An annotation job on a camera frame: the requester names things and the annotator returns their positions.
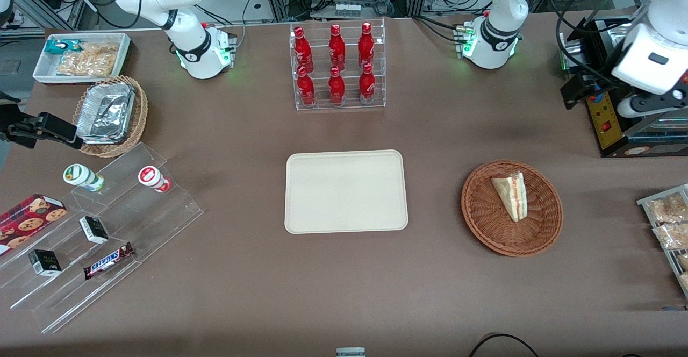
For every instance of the small black white box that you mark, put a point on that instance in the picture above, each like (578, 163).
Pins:
(93, 230)
(44, 263)

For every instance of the red cookie box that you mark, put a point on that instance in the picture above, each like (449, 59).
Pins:
(29, 218)

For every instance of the white power strip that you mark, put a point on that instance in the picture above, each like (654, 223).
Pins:
(348, 8)

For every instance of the clear acrylic stepped display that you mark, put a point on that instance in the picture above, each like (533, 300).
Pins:
(134, 222)

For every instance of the clear bag of snacks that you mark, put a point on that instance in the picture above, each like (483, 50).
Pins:
(683, 261)
(685, 280)
(672, 236)
(666, 209)

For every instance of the snickers chocolate bar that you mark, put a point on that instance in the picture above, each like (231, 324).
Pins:
(107, 261)

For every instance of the light wicker basket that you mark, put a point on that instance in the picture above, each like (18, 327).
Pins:
(138, 115)

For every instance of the triangle sandwich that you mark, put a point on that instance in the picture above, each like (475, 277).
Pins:
(512, 195)

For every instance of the red lid yogurt cup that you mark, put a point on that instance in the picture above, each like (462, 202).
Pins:
(151, 178)

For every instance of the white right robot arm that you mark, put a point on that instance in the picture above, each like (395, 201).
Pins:
(196, 50)

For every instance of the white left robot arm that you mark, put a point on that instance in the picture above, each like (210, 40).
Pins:
(494, 45)

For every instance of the white rectangular snack bin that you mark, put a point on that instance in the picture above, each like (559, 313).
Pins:
(44, 72)

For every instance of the aluminium foil container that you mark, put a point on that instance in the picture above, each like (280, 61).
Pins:
(105, 112)

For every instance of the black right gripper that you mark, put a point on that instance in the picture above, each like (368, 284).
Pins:
(12, 124)

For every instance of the red cola bottle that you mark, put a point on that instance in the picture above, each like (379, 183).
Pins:
(306, 88)
(336, 88)
(302, 48)
(367, 85)
(366, 45)
(337, 48)

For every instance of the small grey device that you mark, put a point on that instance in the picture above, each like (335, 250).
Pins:
(350, 352)

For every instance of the cream rectangular tray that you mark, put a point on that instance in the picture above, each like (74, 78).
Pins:
(345, 191)

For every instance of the black machine with yellow panel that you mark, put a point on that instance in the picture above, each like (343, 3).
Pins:
(607, 126)

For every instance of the aluminium profile frame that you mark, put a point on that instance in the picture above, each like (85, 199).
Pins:
(48, 7)

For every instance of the clear acrylic bottle rack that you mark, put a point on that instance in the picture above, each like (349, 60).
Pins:
(344, 104)

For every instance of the clear bag of chips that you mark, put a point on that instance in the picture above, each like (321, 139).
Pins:
(88, 60)

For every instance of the grey snack tray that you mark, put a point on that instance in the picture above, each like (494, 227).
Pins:
(645, 202)

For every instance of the green lid yogurt cup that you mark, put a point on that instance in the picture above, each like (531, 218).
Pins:
(80, 176)

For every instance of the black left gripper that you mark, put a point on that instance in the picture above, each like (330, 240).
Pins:
(603, 79)

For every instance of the teal snack packet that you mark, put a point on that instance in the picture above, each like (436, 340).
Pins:
(56, 47)

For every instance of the round brown wicker basket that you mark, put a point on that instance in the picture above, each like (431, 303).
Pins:
(486, 214)

